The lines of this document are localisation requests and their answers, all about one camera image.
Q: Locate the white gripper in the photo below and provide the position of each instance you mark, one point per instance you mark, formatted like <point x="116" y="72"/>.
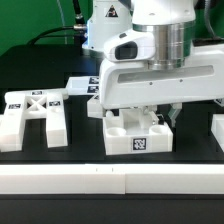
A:
<point x="134" y="84"/>

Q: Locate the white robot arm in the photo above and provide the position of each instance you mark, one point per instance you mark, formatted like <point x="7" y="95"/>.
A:
<point x="155" y="62"/>

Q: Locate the white chair back part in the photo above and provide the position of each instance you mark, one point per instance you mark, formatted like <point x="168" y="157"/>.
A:
<point x="47" y="104"/>

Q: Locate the white chair seat part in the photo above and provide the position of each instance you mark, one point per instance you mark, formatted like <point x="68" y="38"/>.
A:
<point x="124" y="134"/>

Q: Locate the white block right edge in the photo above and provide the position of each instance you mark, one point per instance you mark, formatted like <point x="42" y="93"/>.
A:
<point x="217" y="129"/>

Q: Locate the white front rail wall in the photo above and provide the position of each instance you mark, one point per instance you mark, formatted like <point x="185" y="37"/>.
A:
<point x="112" y="179"/>

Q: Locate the white tagged cube right edge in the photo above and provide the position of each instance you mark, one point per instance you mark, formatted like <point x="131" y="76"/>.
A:
<point x="220" y="102"/>

